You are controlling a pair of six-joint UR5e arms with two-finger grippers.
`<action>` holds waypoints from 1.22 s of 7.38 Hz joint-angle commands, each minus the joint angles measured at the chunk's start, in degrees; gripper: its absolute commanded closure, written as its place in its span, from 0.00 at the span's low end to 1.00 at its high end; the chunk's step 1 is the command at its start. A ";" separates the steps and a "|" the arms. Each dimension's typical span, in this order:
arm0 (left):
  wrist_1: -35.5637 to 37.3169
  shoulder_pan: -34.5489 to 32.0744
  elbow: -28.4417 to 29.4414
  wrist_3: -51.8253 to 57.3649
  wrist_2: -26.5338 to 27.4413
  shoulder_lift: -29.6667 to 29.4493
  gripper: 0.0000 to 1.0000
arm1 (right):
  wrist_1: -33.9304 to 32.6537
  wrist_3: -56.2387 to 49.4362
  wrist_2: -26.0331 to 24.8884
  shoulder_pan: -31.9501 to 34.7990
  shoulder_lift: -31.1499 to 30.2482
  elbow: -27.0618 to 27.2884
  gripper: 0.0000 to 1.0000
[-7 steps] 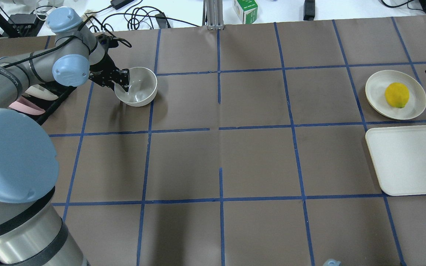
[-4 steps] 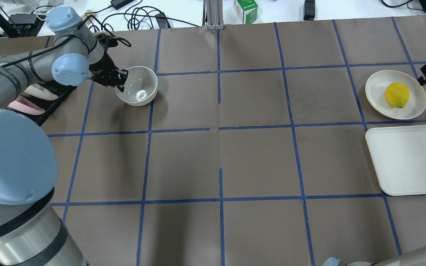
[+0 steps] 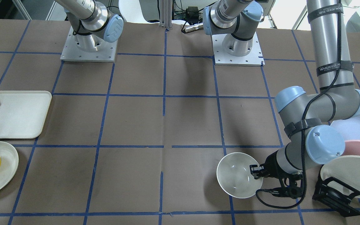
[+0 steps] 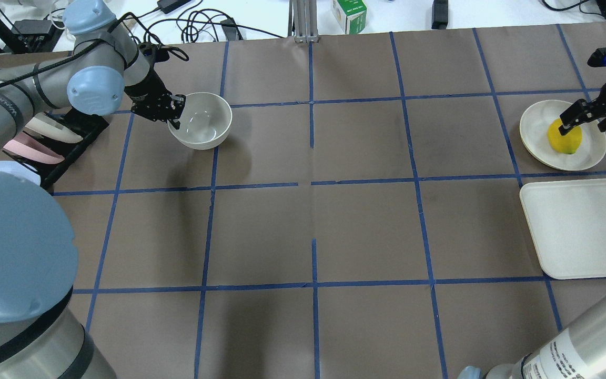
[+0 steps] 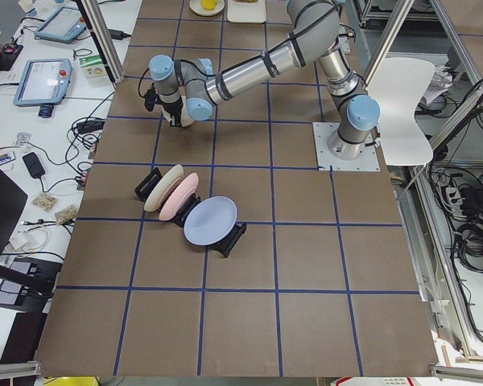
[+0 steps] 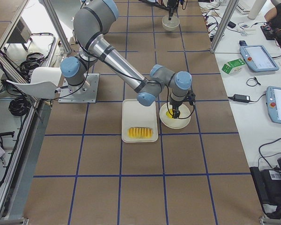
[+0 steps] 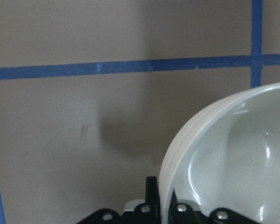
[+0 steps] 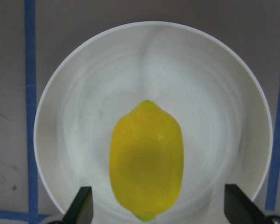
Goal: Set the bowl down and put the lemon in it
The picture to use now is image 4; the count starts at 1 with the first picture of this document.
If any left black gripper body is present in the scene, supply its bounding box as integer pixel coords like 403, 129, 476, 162
124, 68, 177, 122

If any white ceramic bowl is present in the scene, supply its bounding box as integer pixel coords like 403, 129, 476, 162
168, 93, 233, 151

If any yellow lemon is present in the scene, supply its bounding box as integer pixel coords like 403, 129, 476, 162
547, 118, 583, 154

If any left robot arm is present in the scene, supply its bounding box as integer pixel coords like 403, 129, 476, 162
0, 1, 187, 378

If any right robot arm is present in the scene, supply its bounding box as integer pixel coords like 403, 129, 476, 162
459, 47, 606, 378

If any white round plate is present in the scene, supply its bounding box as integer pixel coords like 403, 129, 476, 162
519, 100, 606, 171

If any black dish rack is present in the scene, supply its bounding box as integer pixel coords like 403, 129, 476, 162
34, 108, 109, 190

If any white rectangular tray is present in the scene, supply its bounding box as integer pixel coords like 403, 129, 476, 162
519, 179, 606, 279

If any cream plate in rack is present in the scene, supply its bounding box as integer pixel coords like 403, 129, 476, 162
24, 113, 84, 144

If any pink plate in rack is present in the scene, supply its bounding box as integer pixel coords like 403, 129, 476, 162
3, 132, 65, 165

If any blue plate in rack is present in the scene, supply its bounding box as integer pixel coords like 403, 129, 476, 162
0, 161, 41, 186

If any green white carton box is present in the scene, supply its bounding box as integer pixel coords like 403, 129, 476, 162
331, 1, 368, 35

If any black cable bundle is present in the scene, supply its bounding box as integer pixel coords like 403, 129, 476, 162
119, 0, 285, 47

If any aluminium frame post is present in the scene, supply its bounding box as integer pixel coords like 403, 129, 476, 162
288, 0, 319, 43

